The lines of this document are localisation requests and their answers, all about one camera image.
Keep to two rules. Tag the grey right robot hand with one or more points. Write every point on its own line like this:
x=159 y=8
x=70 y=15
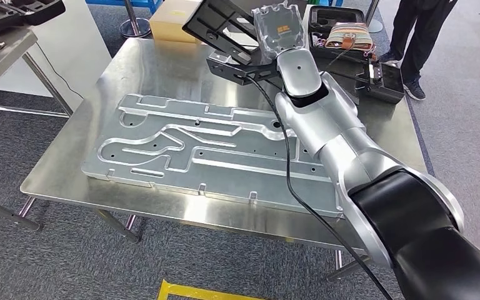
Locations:
x=281 y=33

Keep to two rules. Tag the black plastic licence plate bracket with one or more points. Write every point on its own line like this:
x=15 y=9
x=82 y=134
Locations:
x=207 y=20

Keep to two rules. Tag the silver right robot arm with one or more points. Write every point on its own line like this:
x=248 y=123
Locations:
x=339 y=124

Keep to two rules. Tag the stainless steel workbench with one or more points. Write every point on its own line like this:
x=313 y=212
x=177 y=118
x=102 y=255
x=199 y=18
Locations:
x=78 y=174

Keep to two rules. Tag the black open tool case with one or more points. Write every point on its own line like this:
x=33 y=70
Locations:
x=318 y=16

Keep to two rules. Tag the striped fabric pouch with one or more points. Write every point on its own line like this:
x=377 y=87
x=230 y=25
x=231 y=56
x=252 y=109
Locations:
x=347 y=33

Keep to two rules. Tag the chrome stanchion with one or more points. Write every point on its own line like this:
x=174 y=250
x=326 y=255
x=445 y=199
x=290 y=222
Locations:
x=134 y=29
x=375 y=25

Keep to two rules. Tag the cardboard box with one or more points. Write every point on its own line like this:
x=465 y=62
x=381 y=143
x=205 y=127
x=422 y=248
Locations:
x=173 y=20

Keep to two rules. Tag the black controller device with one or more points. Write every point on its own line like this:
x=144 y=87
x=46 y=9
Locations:
x=389 y=82

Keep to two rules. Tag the person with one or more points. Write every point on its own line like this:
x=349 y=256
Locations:
x=422 y=33

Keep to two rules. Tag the machined aluminium plate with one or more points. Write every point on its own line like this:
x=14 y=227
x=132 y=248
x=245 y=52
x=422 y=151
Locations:
x=223 y=174

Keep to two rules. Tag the black moulded case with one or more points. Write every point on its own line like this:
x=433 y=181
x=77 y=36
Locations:
x=37 y=10

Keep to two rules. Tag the grey metal side table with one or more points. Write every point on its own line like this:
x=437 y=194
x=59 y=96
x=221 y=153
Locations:
x=0 y=62

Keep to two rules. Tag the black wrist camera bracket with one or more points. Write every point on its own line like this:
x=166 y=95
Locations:
x=265 y=72

